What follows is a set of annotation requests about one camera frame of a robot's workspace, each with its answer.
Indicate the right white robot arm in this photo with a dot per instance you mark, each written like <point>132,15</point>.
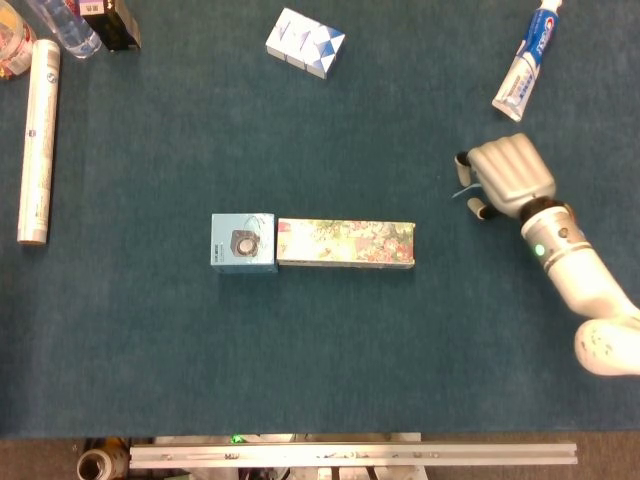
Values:
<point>580,270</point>

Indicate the teal felt table cloth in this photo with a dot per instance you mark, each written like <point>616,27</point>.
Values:
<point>320,350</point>

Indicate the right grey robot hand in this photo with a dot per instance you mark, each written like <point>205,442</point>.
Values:
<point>510,170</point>

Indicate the black rectangular box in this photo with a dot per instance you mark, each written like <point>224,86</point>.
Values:
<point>112,25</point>

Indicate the clear plastic jar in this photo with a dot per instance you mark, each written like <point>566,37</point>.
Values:
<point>12,42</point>

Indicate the small green paper strip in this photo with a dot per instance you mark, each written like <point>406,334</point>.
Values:
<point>462,191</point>

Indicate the clear plastic water bottle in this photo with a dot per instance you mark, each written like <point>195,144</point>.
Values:
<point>72,35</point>

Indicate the brown tape roll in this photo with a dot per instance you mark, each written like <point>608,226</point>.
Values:
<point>97,465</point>

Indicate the blue white snake puzzle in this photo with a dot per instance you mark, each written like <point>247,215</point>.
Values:
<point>305,42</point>

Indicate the white blue toothpaste tube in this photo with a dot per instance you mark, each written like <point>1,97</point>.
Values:
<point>525,70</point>

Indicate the long floral printed box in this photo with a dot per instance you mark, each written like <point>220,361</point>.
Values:
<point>345,242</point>

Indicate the rolled white printed paper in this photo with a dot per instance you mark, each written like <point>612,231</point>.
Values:
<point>39,150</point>

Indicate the aluminium profile rail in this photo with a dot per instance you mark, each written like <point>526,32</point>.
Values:
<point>350,455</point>

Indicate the light blue speaker box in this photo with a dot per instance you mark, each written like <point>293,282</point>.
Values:
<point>242,245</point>

